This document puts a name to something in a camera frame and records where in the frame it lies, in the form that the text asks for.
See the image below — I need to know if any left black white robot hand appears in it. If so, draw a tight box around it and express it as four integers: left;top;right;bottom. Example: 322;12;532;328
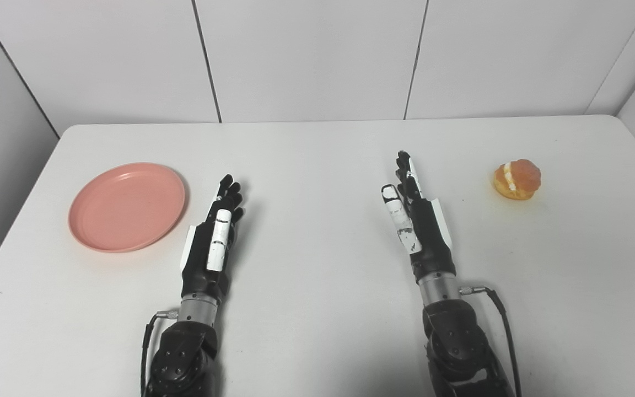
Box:
180;174;245;303

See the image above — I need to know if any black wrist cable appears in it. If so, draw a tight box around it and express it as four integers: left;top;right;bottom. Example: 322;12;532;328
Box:
459;286;522;397
140;310;179;397

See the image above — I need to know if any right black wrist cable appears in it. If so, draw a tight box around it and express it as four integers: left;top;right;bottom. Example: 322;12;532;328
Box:
459;286;522;397

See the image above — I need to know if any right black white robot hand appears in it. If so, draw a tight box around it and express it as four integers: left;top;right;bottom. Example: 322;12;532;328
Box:
381;151;457;285

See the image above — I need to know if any orange cream puff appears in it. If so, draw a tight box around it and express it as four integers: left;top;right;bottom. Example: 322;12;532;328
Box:
493;159;542;201

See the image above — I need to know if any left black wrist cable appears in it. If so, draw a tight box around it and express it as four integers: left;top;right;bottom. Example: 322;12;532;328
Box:
140;310;179;397

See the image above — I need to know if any pink round plate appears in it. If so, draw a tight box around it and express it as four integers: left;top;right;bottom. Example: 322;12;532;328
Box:
68;162;187;254

